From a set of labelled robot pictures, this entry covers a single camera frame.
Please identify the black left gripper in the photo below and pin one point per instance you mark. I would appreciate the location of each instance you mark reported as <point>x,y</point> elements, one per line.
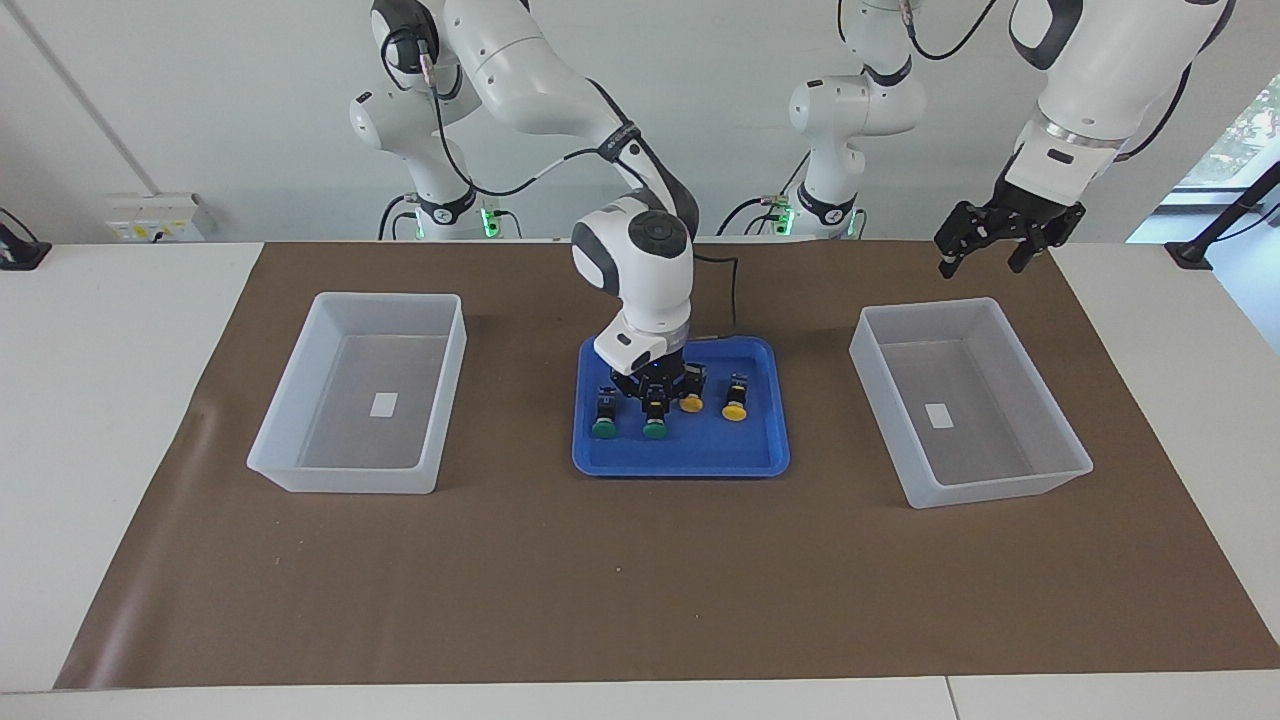
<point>1030,215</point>

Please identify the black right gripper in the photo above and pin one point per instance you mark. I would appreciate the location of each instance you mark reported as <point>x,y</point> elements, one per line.
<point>660,378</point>

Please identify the green push button switch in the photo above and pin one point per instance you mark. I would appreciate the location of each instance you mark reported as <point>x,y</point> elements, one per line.
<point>604,428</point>
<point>655,430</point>

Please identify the yellow push button switch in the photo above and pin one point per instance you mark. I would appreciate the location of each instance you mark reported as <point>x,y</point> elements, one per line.
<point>691,404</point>
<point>735,410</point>

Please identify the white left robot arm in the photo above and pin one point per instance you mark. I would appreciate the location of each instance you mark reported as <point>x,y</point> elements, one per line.
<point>1100,70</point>

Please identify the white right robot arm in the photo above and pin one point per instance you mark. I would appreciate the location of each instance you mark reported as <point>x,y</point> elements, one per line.
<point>640,270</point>

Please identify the blue plastic tray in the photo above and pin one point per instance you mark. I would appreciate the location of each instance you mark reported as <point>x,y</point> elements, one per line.
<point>700,450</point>

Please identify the white box sticker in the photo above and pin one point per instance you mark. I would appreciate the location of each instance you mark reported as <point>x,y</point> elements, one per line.
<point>384,404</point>
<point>939,415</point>

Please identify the brown table mat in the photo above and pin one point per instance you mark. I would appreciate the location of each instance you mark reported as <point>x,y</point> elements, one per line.
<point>640,580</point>

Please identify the translucent white plastic box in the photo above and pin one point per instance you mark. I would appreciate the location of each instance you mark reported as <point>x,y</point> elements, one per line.
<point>340,440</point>
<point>1000,450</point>

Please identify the glass window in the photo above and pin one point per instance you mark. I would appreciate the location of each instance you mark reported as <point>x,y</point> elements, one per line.
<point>1250,130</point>

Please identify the black desk clamp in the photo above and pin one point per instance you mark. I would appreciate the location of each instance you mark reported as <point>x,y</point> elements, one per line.
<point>25,255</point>

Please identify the white wall socket box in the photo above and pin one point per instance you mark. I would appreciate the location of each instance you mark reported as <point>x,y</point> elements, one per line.
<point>150,215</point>

